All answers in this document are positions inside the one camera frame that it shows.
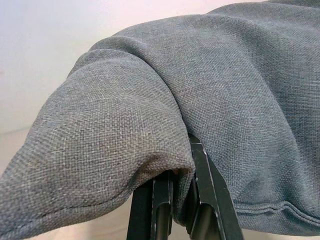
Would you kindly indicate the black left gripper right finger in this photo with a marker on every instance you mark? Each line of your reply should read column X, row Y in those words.
column 212, row 212

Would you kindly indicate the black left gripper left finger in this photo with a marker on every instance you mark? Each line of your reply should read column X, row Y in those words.
column 150, row 215

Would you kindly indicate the grey fabric pillow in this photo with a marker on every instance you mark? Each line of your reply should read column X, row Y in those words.
column 125, row 112

